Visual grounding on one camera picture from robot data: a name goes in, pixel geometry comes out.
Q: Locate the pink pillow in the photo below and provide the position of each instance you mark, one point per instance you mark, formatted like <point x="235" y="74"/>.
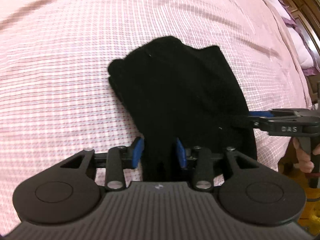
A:
<point x="306" y="57"/>

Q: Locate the black knit cardigan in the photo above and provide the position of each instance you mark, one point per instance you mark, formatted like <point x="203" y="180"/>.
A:
<point x="177" y="94"/>

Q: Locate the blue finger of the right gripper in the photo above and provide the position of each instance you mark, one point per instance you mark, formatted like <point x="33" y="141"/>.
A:
<point x="260" y="114"/>
<point x="256" y="122"/>

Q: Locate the pink checked bed cover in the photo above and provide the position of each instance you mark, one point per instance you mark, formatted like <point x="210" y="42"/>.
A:
<point x="55" y="96"/>

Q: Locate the dark wooden headboard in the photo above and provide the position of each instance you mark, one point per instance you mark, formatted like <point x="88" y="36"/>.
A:
<point x="306" y="12"/>

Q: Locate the person's right hand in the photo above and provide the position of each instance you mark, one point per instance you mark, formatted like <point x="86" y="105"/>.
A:
<point x="304" y="160"/>

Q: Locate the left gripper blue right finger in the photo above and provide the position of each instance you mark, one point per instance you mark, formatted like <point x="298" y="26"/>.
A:
<point x="197" y="166"/>

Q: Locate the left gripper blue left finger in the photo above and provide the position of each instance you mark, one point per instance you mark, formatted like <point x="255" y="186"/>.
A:
<point x="120" y="158"/>

